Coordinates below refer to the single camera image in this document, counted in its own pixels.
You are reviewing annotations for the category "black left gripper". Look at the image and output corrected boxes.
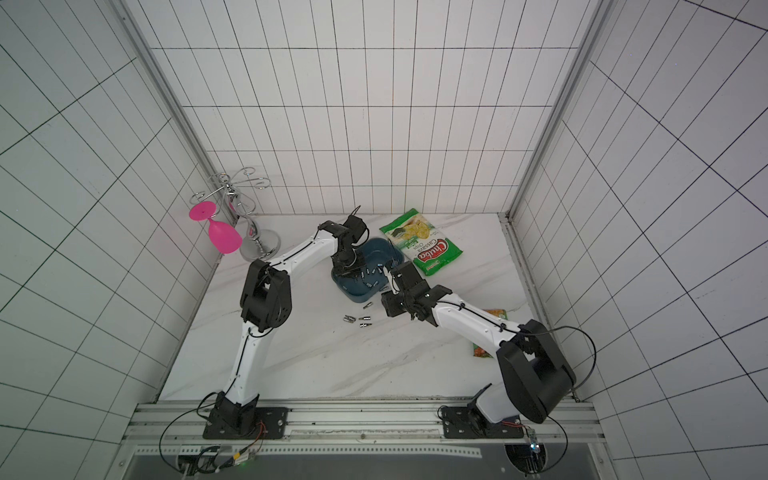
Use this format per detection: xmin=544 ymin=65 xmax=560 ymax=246
xmin=332 ymin=246 xmax=368 ymax=279

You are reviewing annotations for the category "dark teal storage box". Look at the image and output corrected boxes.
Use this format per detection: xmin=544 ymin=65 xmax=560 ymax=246
xmin=331 ymin=237 xmax=404 ymax=303

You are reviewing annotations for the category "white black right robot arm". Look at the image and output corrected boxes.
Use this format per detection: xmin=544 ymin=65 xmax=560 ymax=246
xmin=381 ymin=262 xmax=577 ymax=438

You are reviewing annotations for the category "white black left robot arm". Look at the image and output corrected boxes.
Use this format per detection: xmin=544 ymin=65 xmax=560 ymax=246
xmin=203 ymin=214 xmax=370 ymax=440

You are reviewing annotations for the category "green Chuba chips bag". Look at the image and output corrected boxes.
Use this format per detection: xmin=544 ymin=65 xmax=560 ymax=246
xmin=380 ymin=209 xmax=463 ymax=276

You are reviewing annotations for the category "chrome cup holder stand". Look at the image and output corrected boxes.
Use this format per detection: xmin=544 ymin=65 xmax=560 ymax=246
xmin=190 ymin=167 xmax=281 ymax=262

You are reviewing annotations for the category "green red snack packet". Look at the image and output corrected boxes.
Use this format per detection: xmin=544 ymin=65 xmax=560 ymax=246
xmin=472 ymin=308 xmax=510 ymax=359

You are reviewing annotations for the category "pink plastic goblet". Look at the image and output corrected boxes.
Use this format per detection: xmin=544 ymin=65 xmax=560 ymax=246
xmin=189 ymin=201 xmax=243 ymax=255

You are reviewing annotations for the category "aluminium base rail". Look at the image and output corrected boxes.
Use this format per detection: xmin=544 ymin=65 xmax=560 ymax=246
xmin=121 ymin=398 xmax=606 ymax=461

